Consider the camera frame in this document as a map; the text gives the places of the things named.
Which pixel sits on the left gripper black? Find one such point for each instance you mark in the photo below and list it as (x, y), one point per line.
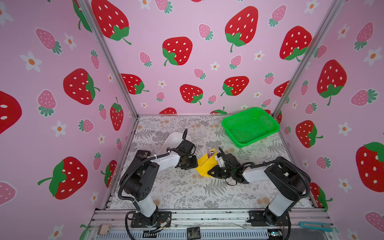
(194, 163)

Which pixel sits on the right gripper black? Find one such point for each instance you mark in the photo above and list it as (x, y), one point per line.
(215, 172)

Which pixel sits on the white rectangular tray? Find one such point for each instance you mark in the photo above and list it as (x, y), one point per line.
(172, 142)

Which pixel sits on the yellow paper napkin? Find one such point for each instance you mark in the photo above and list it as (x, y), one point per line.
(205, 164)

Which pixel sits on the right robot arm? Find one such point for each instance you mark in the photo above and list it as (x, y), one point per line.
(292, 183)

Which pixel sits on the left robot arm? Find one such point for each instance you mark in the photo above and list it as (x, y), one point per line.
(138, 180)

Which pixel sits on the green plastic basket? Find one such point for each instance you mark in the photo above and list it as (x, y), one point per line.
(249, 126)

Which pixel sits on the beige small box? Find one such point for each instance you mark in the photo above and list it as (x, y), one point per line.
(104, 229)

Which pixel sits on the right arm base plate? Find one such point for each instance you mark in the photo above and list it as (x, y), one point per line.
(263, 219)

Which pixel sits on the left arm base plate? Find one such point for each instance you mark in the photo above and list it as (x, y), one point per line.
(158, 219)

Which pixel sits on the aluminium frame rail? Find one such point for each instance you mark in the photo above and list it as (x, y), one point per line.
(224, 224)

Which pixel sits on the teal handled tool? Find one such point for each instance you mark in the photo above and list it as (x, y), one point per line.
(316, 226)

